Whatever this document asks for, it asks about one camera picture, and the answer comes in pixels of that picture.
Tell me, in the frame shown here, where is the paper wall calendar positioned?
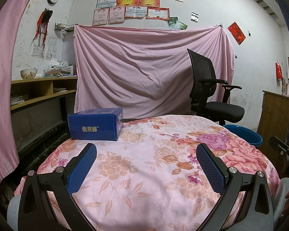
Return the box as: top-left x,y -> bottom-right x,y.
32,37 -> 57,59

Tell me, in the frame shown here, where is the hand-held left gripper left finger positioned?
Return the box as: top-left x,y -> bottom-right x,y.
17,143 -> 97,231

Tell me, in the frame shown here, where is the red hanging ornament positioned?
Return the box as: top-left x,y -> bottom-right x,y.
275,61 -> 283,79

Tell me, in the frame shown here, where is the pink curtain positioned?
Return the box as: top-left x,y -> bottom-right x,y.
0,0 -> 42,190

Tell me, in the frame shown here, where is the pile of papers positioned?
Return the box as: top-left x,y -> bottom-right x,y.
43,60 -> 77,78

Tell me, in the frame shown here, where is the black mesh office chair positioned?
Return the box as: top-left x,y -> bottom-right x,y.
187,49 -> 245,126

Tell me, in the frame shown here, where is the person's right leg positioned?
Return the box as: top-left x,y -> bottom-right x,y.
270,177 -> 289,222

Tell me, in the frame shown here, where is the stack of books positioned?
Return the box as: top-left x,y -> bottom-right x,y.
10,96 -> 26,106

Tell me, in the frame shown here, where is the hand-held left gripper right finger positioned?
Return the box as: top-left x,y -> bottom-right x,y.
196,143 -> 274,231

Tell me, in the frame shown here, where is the red tassel wall ornament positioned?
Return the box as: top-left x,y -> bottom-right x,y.
31,8 -> 53,46

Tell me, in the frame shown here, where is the blue plastic basin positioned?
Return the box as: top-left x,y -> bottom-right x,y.
223,124 -> 263,147

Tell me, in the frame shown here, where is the group of wall certificates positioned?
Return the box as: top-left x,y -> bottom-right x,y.
92,0 -> 184,26

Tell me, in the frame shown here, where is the floral pink blanket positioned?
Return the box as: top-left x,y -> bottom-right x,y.
14,115 -> 281,231

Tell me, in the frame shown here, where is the hanging pink bed sheet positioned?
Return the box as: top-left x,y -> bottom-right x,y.
73,25 -> 235,121

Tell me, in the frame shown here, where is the wooden cabinet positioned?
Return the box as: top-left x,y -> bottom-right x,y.
256,90 -> 289,150

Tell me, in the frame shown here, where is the metal wire wall rack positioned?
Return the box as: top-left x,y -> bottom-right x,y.
54,22 -> 75,33

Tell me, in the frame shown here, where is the red paper wall decoration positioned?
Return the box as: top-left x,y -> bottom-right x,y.
228,22 -> 246,46

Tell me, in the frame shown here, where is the white patterned bowl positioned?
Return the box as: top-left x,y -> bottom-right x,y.
20,69 -> 38,80

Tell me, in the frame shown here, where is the blue cardboard box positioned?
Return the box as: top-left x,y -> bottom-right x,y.
68,107 -> 124,141

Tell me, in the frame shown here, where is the wooden shelf desk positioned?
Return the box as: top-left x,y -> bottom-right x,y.
10,76 -> 78,140

